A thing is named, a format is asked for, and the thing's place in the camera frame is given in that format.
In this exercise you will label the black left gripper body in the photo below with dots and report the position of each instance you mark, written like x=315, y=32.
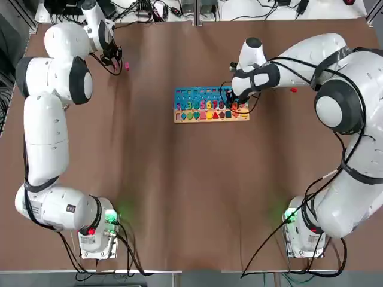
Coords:
x=110, y=53

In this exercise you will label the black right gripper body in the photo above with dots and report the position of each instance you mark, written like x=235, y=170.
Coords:
x=242, y=97

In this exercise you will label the orange number ten piece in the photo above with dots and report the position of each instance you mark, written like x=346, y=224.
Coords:
x=235, y=106

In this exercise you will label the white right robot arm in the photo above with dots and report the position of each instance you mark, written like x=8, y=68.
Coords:
x=344, y=215

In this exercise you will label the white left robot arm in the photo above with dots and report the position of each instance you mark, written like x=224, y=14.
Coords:
x=45, y=134

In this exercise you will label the blue wooden toy board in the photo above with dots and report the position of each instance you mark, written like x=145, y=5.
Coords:
x=209, y=120

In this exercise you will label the pink greater than piece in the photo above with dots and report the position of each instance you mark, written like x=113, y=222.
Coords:
x=245, y=105

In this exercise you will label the pink rectangle block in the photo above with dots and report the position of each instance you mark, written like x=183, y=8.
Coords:
x=127, y=66

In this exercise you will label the purple number eight piece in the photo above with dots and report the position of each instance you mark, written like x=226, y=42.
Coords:
x=221, y=105

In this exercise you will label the orange plus piece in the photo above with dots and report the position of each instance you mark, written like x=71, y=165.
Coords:
x=236, y=114

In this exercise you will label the red number seven piece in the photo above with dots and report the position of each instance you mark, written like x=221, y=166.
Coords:
x=215, y=105

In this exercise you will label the teal square piece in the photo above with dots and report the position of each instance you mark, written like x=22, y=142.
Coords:
x=229, y=114

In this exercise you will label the purple star piece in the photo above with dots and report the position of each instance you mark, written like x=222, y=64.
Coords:
x=222, y=114

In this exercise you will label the yellow number six piece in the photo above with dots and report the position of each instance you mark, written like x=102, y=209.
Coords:
x=209, y=106

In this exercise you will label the red triangle piece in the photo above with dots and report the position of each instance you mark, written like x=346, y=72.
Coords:
x=215, y=116

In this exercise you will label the yellow pentagon piece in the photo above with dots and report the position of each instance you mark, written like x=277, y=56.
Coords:
x=209, y=115

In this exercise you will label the pink number five piece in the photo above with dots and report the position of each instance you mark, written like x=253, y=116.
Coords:
x=203, y=105

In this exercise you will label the pink trapezoid piece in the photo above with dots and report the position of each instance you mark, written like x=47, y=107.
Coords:
x=203, y=115

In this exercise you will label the teal number four piece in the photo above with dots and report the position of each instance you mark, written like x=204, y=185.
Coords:
x=197, y=107

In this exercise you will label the teal heart piece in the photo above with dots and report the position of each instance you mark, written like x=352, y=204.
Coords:
x=197, y=114

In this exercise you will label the green number three piece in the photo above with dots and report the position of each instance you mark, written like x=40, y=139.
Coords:
x=190, y=105

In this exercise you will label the blue number two piece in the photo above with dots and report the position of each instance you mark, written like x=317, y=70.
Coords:
x=184, y=105

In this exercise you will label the blue diamond piece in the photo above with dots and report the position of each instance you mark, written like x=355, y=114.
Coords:
x=184, y=115

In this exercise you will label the black desktop computer box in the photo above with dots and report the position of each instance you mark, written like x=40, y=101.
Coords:
x=63, y=7

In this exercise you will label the white side desk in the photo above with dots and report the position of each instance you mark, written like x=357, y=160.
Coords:
x=233, y=9

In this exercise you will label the black power adapter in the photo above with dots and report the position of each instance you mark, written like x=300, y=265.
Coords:
x=301, y=7
x=284, y=2

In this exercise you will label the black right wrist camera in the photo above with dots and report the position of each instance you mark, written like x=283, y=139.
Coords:
x=232, y=66

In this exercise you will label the silver aluminium frame post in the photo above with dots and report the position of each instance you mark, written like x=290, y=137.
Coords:
x=197, y=12
x=32, y=18
x=372, y=16

